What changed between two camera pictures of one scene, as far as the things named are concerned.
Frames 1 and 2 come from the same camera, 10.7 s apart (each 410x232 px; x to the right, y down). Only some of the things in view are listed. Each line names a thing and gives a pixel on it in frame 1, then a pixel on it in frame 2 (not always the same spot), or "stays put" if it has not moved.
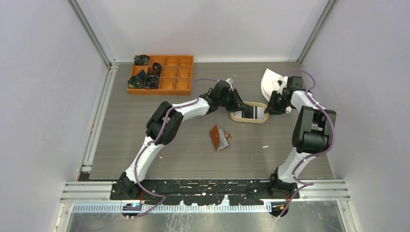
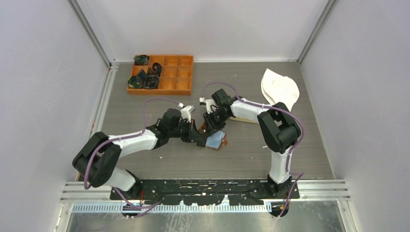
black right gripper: (271, 108) -> (212, 126)
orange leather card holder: (220, 138) -> (202, 129)
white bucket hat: (271, 81) stays put
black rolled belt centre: (156, 68) stays put
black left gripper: (238, 105) -> (193, 135)
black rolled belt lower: (152, 81) stays put
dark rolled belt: (137, 81) stays put
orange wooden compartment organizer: (176, 78) stays put
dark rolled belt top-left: (141, 60) stays put
